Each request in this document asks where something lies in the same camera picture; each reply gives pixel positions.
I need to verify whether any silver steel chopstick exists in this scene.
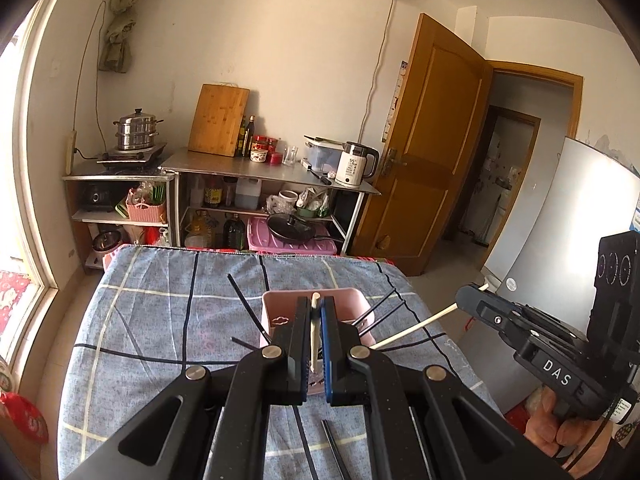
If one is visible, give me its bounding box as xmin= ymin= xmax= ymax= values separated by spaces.
xmin=362 ymin=287 xmax=458 ymax=351

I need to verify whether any black chopstick pair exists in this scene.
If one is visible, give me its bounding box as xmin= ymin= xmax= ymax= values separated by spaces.
xmin=321 ymin=419 xmax=352 ymax=480

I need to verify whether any black chopstick pair member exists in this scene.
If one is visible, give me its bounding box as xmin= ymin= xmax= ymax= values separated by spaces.
xmin=350 ymin=288 xmax=398 ymax=326

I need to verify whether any cream and steel chopstick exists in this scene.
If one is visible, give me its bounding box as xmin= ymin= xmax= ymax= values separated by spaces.
xmin=310 ymin=292 xmax=321 ymax=374

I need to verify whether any long black chopstick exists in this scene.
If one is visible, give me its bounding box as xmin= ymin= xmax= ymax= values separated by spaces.
xmin=230 ymin=337 xmax=258 ymax=351

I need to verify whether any black chopstick steel handle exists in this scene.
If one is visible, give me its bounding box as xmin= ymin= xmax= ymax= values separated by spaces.
xmin=358 ymin=300 xmax=407 ymax=337

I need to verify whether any steel kitchen table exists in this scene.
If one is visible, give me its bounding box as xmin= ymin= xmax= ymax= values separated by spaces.
xmin=158 ymin=148 xmax=381 ymax=256

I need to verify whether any person's right hand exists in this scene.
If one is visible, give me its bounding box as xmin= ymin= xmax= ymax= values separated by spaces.
xmin=524 ymin=387 xmax=613 ymax=479

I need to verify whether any white refrigerator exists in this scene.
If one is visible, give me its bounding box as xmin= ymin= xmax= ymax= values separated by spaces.
xmin=482 ymin=135 xmax=640 ymax=411

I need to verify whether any pink plastic chopstick basket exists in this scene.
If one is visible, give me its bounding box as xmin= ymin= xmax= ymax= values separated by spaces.
xmin=259 ymin=287 xmax=378 ymax=396

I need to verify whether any black frying pan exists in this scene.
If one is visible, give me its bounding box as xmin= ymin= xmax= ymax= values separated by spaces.
xmin=267 ymin=214 xmax=332 ymax=245

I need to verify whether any white electric kettle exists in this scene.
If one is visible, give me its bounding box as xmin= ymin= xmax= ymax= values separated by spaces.
xmin=335 ymin=141 xmax=380 ymax=188

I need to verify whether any pink small basket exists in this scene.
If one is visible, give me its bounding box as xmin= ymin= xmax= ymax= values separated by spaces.
xmin=126 ymin=197 xmax=166 ymax=224

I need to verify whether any small side shelf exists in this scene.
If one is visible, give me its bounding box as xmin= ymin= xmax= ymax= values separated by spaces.
xmin=63 ymin=162 xmax=176 ymax=270

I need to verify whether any brown wooden door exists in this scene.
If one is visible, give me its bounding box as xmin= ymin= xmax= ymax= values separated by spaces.
xmin=352 ymin=14 xmax=494 ymax=276

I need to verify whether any clear plastic storage box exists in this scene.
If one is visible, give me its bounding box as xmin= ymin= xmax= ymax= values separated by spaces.
xmin=304 ymin=136 xmax=343 ymax=174

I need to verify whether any induction cooker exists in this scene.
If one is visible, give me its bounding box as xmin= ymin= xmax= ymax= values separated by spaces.
xmin=96 ymin=142 xmax=166 ymax=168

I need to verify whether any red jar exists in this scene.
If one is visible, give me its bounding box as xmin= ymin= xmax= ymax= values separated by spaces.
xmin=250 ymin=136 xmax=283 ymax=166

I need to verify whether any dark sauce bottle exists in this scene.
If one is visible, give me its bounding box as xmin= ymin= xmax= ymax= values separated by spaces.
xmin=235 ymin=115 xmax=255 ymax=157

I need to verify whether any steel steamer pot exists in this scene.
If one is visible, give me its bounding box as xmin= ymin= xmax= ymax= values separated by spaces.
xmin=113 ymin=108 xmax=163 ymax=151

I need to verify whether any wooden cutting board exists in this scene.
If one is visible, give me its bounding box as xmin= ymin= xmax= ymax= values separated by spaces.
xmin=188 ymin=84 xmax=250 ymax=157

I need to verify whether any hanging grey cloth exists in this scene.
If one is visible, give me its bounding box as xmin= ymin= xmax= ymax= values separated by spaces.
xmin=98 ymin=0 xmax=138 ymax=74

